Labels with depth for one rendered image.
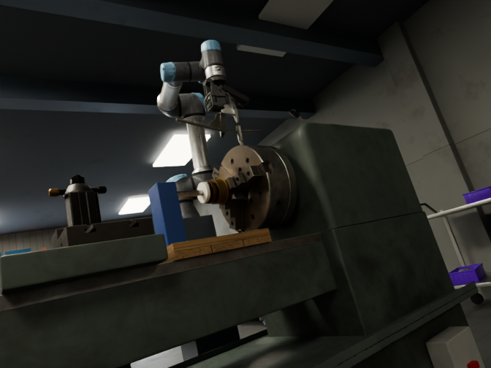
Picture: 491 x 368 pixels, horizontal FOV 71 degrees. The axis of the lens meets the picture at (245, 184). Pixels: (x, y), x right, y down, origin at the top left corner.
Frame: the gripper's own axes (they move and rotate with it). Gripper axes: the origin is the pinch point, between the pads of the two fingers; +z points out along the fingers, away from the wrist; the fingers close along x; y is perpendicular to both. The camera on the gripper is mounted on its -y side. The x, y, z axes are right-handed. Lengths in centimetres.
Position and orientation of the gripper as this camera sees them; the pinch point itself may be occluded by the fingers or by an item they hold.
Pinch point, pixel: (231, 131)
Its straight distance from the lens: 128.8
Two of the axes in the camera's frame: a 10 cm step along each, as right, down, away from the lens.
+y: -8.8, 0.9, -4.6
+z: 1.8, 9.7, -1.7
